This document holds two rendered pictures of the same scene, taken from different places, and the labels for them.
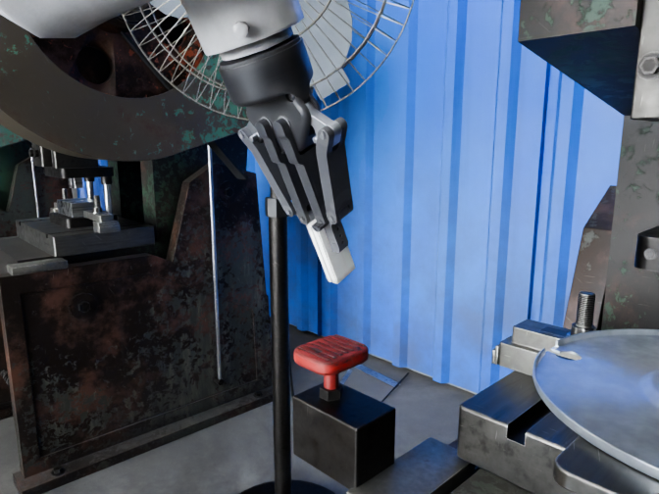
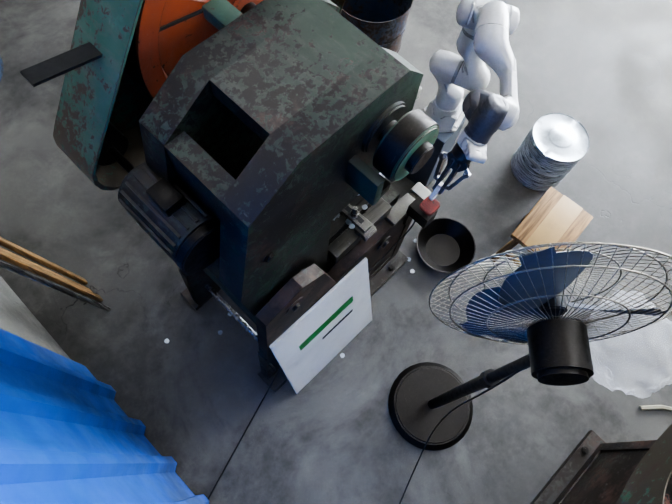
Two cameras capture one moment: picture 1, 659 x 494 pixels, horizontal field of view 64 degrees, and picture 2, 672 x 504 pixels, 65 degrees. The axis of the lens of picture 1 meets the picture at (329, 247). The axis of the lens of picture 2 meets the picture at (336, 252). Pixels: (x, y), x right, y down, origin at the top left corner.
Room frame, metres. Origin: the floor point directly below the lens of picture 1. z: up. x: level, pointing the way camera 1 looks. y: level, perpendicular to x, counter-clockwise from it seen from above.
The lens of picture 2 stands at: (1.40, -0.47, 2.48)
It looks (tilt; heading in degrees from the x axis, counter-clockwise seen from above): 68 degrees down; 171
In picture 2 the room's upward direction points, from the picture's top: 9 degrees clockwise
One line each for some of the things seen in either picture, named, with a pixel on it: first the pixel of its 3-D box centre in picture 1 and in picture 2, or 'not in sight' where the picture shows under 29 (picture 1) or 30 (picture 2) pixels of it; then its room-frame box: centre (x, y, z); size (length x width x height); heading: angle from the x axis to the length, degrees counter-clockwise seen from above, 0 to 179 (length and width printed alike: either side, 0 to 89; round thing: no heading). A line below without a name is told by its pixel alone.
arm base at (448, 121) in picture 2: not in sight; (448, 105); (-0.11, 0.19, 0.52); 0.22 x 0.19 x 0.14; 139
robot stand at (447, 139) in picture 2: not in sight; (429, 146); (-0.07, 0.17, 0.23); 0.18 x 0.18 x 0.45; 49
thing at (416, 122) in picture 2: not in sight; (392, 148); (0.64, -0.24, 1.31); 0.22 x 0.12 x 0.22; 134
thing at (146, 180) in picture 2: not in sight; (152, 188); (0.69, -0.89, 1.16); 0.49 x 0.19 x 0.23; 44
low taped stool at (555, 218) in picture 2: not in sight; (538, 239); (0.41, 0.68, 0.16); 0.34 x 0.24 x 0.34; 138
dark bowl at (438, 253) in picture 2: not in sight; (444, 247); (0.40, 0.25, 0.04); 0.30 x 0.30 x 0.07
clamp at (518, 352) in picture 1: (575, 334); (355, 215); (0.57, -0.28, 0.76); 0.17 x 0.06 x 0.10; 44
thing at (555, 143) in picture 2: not in sight; (560, 137); (-0.09, 0.82, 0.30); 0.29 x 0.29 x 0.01
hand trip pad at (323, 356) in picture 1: (330, 379); (428, 209); (0.53, 0.00, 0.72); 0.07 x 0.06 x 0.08; 134
